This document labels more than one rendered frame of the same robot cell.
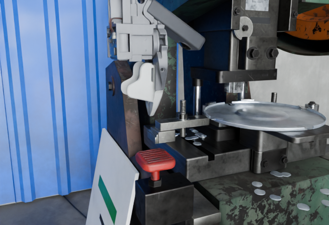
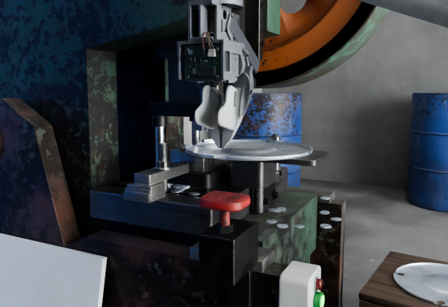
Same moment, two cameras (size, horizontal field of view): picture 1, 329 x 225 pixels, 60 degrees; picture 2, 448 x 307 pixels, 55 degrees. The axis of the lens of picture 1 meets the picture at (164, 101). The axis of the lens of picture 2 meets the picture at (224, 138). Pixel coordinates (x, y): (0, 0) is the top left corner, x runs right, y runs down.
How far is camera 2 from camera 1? 0.43 m
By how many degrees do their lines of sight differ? 40
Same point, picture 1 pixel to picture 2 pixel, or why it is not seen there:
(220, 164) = not seen: hidden behind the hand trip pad
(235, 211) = not seen: hidden behind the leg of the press
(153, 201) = (239, 247)
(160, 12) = (237, 31)
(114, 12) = (203, 26)
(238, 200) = (271, 238)
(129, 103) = (51, 163)
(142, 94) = (227, 121)
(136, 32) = (233, 50)
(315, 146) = (283, 179)
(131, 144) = (64, 224)
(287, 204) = (293, 237)
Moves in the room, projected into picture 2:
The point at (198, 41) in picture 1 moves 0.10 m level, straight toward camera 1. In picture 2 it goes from (257, 63) to (301, 61)
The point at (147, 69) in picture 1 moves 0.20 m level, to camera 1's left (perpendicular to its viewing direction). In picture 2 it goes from (231, 93) to (97, 94)
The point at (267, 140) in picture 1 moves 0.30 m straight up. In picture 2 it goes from (266, 174) to (267, 35)
